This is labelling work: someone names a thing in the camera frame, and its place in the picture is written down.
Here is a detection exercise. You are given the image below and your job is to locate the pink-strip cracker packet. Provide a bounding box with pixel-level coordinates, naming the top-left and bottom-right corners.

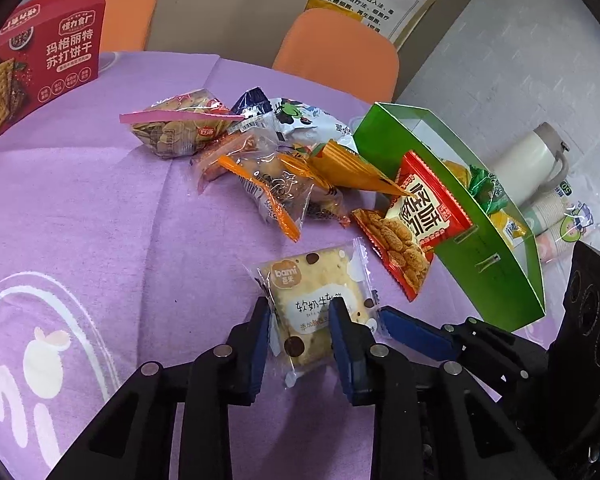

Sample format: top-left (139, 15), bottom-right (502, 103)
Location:
top-left (120, 89), bottom-right (246, 160)

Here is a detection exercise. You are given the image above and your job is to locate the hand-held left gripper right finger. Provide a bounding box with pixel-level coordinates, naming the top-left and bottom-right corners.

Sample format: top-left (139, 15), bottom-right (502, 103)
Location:
top-left (328, 302), bottom-right (561, 480)

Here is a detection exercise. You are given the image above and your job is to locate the white thermos jug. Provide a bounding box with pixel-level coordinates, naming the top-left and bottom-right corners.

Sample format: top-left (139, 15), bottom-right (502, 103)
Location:
top-left (490, 122), bottom-right (571, 196)

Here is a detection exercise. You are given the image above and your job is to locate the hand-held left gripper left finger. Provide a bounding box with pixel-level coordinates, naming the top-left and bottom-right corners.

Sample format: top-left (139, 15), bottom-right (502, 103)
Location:
top-left (45, 297), bottom-right (273, 480)

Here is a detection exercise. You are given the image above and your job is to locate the pack of paper cups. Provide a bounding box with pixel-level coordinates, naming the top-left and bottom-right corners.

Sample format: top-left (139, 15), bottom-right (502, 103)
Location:
top-left (522, 180), bottom-right (600, 266)

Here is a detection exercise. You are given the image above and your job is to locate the green snack packet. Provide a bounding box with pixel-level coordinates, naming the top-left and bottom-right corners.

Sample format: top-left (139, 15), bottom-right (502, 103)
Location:
top-left (467, 167), bottom-right (511, 213)

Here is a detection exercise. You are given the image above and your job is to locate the yellow corn packet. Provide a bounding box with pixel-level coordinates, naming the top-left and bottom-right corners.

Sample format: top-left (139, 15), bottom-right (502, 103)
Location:
top-left (442, 160), bottom-right (528, 251)

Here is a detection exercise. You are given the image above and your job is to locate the clear orange-trim bread packet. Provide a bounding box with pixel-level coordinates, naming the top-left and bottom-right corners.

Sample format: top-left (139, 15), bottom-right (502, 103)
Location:
top-left (219, 152), bottom-right (351, 243)

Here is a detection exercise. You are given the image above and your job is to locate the dark blue snack packet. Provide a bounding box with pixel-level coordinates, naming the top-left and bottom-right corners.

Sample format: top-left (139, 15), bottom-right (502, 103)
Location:
top-left (230, 86), bottom-right (273, 121)

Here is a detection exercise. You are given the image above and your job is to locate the white wall poster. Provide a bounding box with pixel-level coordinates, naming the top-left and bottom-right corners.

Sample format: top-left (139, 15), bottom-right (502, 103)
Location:
top-left (290, 0), bottom-right (438, 43)

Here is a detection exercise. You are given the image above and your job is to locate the orange chair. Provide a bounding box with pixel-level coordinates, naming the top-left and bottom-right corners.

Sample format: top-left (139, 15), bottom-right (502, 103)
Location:
top-left (100, 0), bottom-right (162, 53)
top-left (271, 8), bottom-right (400, 103)

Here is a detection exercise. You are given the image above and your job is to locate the brown cardboard sheet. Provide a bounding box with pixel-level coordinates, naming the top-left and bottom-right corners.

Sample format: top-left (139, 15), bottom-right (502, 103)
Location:
top-left (145, 0), bottom-right (315, 66)

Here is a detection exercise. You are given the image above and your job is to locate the white snack bag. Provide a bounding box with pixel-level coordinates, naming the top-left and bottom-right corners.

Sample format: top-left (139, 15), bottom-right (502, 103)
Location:
top-left (270, 97), bottom-right (353, 148)

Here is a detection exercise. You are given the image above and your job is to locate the red snack packet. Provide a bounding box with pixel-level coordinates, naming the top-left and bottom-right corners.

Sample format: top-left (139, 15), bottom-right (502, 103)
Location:
top-left (352, 150), bottom-right (476, 303)

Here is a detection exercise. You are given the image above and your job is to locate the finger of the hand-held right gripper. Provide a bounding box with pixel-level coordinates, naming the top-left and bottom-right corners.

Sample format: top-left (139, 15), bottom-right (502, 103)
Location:
top-left (378, 307), bottom-right (548, 403)

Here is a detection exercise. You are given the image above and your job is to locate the cream dotted biscuit packet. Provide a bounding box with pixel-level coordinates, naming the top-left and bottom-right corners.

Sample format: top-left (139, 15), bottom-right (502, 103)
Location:
top-left (245, 242), bottom-right (381, 388)

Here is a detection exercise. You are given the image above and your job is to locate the orange snack packet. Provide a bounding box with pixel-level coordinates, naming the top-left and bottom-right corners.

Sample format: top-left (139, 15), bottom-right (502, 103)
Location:
top-left (307, 141), bottom-right (416, 198)

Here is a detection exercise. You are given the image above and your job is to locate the red cracker box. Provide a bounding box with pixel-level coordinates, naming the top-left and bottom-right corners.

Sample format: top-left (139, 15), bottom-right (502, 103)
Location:
top-left (0, 0), bottom-right (107, 153)

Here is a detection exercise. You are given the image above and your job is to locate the green cardboard box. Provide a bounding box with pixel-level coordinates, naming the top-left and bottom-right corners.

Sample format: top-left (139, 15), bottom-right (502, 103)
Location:
top-left (352, 102), bottom-right (546, 333)

